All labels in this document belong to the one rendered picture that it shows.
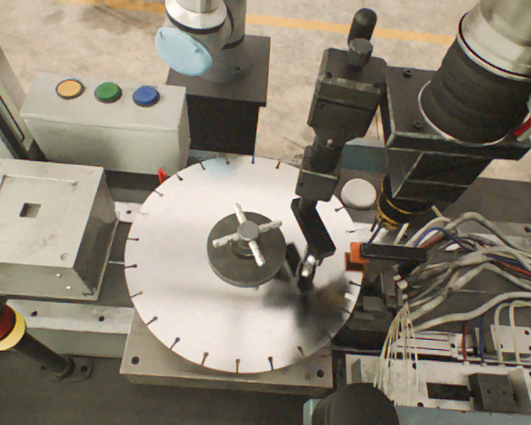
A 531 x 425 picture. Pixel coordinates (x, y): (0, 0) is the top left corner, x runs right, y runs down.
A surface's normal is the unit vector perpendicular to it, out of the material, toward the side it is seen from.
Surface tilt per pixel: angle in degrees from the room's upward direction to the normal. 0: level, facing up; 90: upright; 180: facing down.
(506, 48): 76
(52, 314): 0
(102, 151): 90
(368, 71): 0
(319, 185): 90
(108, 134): 90
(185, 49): 98
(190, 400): 0
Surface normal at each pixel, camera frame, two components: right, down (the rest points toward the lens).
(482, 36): -0.84, 0.20
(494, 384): 0.08, -0.52
